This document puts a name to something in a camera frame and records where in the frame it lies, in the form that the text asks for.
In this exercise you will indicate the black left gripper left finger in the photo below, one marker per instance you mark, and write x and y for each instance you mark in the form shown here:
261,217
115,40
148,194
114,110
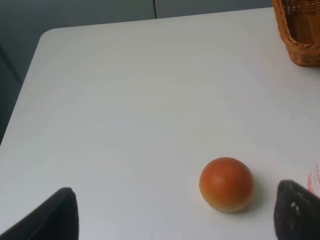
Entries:
57,218

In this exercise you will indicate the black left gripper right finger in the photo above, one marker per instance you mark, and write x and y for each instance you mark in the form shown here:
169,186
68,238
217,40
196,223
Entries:
296,212

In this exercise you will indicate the brown wicker basket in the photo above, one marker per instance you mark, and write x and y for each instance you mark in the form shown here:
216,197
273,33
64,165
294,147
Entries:
298,23

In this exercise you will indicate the pink bottle white cap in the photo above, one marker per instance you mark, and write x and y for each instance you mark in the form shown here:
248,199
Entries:
313,182

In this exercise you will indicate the red-orange round fruit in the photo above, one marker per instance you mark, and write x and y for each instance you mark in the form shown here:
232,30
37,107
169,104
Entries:
227,185

